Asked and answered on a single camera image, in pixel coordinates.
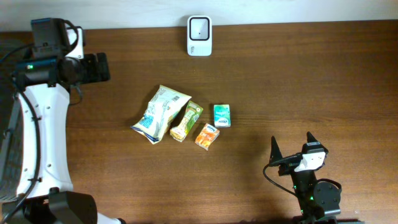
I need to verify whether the dark grey plastic basket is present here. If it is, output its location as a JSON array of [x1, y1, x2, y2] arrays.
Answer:
[[0, 39, 30, 203]]

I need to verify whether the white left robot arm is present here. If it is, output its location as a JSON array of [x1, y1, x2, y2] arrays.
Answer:
[[1, 53, 122, 223]]

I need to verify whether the green snack stick pack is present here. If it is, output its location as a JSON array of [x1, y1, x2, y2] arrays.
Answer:
[[170, 101, 203, 142]]

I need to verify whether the black right camera cable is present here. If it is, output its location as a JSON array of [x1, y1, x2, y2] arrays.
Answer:
[[262, 154, 303, 197]]

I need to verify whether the green tissue pack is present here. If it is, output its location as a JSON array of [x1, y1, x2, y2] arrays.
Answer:
[[213, 105, 231, 128]]

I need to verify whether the orange tissue pack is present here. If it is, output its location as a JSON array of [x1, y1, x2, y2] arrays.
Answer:
[[195, 123, 220, 151]]

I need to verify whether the white chips bag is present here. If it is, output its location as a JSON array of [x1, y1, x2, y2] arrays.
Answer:
[[131, 85, 192, 144]]

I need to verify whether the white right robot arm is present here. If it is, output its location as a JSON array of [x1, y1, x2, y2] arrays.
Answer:
[[262, 132, 361, 224]]

